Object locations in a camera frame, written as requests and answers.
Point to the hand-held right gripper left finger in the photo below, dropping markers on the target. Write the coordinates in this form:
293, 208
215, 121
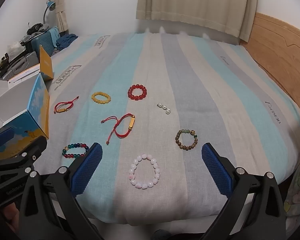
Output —
87, 170

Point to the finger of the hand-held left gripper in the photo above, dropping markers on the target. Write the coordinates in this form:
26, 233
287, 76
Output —
32, 147
2, 135

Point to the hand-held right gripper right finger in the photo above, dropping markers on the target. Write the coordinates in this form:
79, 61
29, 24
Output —
216, 170

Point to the white cardboard box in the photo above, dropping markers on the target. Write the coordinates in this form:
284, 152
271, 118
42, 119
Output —
40, 105

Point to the person's left hand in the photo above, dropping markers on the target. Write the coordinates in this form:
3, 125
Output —
11, 216

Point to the grey suitcase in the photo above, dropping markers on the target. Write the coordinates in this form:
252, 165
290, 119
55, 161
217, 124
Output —
20, 62

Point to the colourful printed cloth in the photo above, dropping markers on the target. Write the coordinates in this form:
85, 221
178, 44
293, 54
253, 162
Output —
298, 180

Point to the white plastic bag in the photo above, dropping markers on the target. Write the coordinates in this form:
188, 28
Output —
15, 47

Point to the striped bed sheet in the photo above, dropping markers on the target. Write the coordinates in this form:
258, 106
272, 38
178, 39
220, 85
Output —
190, 80

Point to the teal suitcase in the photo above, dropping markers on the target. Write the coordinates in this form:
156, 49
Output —
43, 43

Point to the blue clothing pile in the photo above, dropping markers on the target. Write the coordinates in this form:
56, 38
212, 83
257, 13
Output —
65, 41

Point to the wooden headboard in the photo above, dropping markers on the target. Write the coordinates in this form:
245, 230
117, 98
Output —
280, 52

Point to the blue desk lamp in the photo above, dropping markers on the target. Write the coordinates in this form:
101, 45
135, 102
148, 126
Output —
50, 5

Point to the tied beige curtain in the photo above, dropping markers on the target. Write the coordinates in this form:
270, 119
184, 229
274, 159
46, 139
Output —
61, 7

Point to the beige window curtain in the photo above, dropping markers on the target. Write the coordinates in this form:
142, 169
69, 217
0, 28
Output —
195, 2

